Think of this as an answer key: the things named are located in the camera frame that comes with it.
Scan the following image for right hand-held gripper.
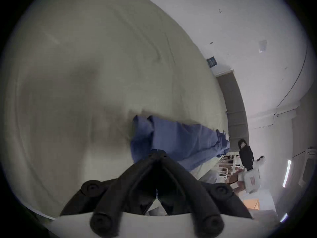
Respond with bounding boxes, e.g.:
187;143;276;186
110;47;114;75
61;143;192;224
238;138;266;194

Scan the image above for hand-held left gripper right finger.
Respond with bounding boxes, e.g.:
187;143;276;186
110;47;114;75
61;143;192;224
157;151;253;237

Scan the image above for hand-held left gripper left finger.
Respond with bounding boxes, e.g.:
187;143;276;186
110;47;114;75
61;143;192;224
59;151;158;236

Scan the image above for blue shirt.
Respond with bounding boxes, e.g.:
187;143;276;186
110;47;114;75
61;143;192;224
131;115;231;172

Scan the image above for person's right hand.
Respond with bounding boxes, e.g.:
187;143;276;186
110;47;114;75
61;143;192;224
229;171;246;192

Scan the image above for grey padded headboard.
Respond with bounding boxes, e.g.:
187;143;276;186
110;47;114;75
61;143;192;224
216;71;249;158

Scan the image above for bed with beige sheet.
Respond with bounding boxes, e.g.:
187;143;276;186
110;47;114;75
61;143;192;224
2;0;231;220

